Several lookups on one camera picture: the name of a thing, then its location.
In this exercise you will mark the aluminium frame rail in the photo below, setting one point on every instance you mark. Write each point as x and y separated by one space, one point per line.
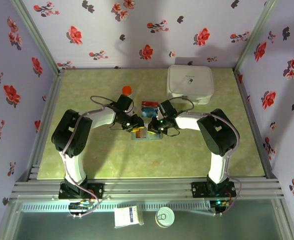
146 188

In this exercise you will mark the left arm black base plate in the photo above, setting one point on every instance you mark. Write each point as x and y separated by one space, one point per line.
94 191

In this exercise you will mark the clear acrylic box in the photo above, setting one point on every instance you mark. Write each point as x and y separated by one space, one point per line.
149 110

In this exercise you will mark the orange credit card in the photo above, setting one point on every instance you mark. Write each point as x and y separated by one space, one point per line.
140 134

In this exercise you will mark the orange-capped pill bottle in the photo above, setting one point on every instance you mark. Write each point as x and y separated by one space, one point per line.
127 90

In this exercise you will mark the red credit card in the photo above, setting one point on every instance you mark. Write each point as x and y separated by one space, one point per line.
149 103

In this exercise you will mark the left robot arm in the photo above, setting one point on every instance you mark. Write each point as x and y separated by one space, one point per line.
72 135

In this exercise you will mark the white zipper pouch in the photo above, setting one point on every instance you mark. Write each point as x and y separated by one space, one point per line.
189 83

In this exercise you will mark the blue VIP credit card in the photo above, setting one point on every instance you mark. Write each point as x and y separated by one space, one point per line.
149 112

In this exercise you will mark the aluminium corner post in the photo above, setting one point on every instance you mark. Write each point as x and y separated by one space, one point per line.
34 35
255 35

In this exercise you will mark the white paper packet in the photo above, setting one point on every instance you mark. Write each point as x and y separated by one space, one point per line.
126 216

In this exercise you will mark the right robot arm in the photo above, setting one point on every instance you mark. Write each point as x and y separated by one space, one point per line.
216 132

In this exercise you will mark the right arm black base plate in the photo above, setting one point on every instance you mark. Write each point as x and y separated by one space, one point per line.
199 190

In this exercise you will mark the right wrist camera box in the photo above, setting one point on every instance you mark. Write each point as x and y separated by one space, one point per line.
159 111

